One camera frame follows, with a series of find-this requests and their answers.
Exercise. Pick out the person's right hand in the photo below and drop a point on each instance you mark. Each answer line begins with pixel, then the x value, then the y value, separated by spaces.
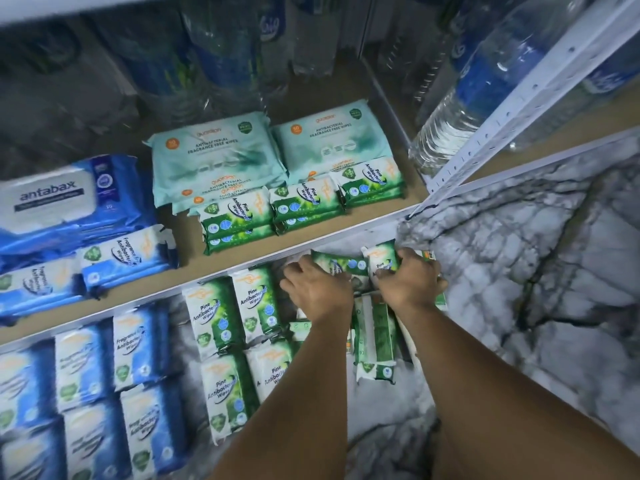
pixel 412 287

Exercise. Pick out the person's left hand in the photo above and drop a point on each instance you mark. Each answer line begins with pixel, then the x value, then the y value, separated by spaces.
pixel 318 293

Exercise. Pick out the pile of wipes packets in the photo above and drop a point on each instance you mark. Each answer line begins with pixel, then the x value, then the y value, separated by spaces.
pixel 378 340

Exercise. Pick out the row of small blue packets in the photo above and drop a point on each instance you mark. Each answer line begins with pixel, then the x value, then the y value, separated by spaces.
pixel 128 257
pixel 40 285

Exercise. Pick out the grey metal shelf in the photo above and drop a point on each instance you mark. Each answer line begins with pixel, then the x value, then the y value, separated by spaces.
pixel 325 87

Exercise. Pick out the Antabax blue pack stack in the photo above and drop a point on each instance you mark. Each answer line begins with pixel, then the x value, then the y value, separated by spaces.
pixel 60 190
pixel 110 240

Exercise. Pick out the group of blue wipe packets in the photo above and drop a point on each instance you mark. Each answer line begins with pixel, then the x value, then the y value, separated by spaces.
pixel 80 365

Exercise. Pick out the person's left forearm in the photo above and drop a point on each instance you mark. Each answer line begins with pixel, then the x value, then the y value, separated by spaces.
pixel 290 405

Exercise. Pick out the person's right forearm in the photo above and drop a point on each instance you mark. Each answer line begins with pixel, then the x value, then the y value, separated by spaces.
pixel 510 405

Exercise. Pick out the water bottles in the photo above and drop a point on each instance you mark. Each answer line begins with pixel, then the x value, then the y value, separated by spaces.
pixel 490 75

